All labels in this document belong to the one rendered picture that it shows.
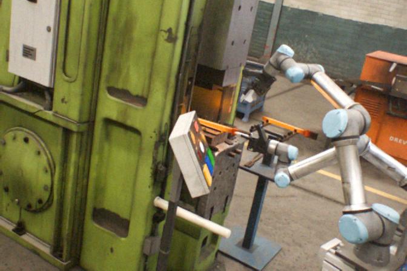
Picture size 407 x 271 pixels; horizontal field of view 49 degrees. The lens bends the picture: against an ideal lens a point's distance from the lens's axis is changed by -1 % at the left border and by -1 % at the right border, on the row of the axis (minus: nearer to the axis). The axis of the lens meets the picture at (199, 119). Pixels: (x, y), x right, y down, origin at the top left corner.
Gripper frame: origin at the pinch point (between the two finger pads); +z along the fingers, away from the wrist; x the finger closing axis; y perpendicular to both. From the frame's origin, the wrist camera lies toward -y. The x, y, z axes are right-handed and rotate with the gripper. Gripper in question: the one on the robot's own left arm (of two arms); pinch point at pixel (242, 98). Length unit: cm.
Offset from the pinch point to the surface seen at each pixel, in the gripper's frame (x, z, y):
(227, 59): 1.8, -9.1, -19.7
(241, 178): 174, 137, 8
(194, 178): -56, 17, 19
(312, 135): 78, 18, 34
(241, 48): 17.2, -13.8, -22.1
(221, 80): 2.0, 1.7, -15.1
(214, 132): 8.9, 30.2, -2.3
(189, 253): -1, 95, 35
